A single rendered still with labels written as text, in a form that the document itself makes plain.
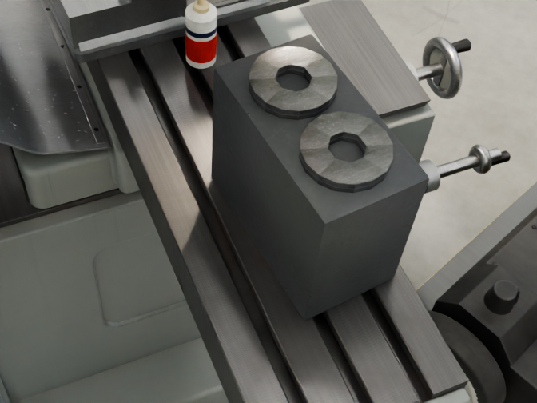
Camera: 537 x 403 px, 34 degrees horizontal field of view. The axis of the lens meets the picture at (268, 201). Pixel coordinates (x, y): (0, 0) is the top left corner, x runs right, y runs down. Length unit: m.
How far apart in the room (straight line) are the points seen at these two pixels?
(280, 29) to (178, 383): 0.72
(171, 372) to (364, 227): 0.95
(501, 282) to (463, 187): 0.96
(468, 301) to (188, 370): 0.61
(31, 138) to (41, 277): 0.30
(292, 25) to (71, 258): 0.50
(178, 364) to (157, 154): 0.74
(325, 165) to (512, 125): 1.72
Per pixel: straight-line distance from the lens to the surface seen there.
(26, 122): 1.18
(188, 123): 1.09
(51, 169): 1.21
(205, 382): 1.71
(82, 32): 1.16
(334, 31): 1.53
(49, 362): 1.63
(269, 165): 0.85
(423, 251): 2.16
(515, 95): 2.58
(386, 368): 0.93
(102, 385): 1.72
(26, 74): 1.25
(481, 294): 1.40
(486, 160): 1.66
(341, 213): 0.79
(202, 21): 1.10
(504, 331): 1.37
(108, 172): 1.24
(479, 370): 1.36
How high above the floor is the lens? 1.76
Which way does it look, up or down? 54 degrees down
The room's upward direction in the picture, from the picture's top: 7 degrees clockwise
